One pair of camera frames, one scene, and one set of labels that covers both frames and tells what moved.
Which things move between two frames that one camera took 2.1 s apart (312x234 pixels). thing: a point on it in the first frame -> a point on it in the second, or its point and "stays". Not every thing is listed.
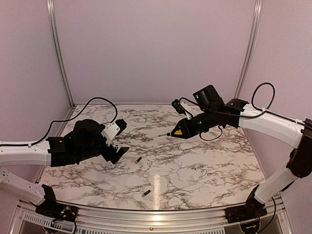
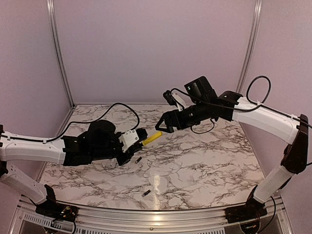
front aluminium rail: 278,220 stays
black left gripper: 109,156 -> 131,151
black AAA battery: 138,159 stays
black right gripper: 187,131 -> 169,121
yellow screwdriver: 177,132 -> 151,138
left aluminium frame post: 50,14 stays
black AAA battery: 146,193 stays
